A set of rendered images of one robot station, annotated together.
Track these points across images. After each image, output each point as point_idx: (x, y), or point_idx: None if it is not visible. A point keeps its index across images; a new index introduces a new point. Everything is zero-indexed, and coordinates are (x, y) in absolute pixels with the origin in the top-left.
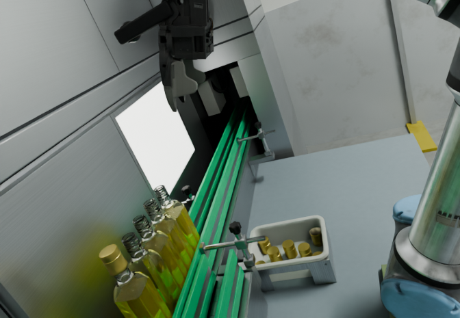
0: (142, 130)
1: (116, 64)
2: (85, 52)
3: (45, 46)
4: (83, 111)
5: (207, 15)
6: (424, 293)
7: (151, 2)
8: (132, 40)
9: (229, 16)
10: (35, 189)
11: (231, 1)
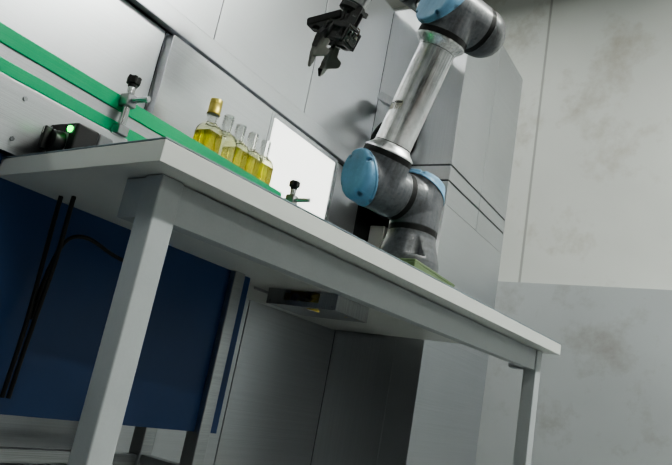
0: (285, 152)
1: (304, 109)
2: (290, 77)
3: (269, 46)
4: (259, 87)
5: (357, 24)
6: (360, 148)
7: (374, 124)
8: (313, 26)
9: (433, 158)
10: (207, 70)
11: (441, 146)
